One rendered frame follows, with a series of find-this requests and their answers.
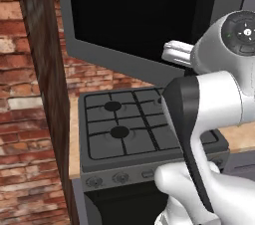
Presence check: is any grey stove knob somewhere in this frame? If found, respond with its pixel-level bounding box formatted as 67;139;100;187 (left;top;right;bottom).
85;175;104;189
112;172;130;185

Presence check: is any black oven door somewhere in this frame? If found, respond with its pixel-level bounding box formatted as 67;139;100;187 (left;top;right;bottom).
83;181;171;225

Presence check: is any black microwave door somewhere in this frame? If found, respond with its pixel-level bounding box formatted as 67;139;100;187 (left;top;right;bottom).
55;0;222;88

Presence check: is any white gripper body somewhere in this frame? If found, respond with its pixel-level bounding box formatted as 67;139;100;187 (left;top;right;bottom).
160;40;195;69

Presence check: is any grey cupboard front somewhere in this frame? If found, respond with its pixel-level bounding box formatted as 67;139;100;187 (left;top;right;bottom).
71;177;90;225

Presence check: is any grey drawer front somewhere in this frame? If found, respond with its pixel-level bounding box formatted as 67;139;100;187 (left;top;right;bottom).
224;149;255;182

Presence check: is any dark grey gas stove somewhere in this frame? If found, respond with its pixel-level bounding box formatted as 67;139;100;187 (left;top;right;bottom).
77;86;231;193

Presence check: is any dark wood cupboard side panel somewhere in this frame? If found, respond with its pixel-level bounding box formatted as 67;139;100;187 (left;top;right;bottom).
12;0;81;225

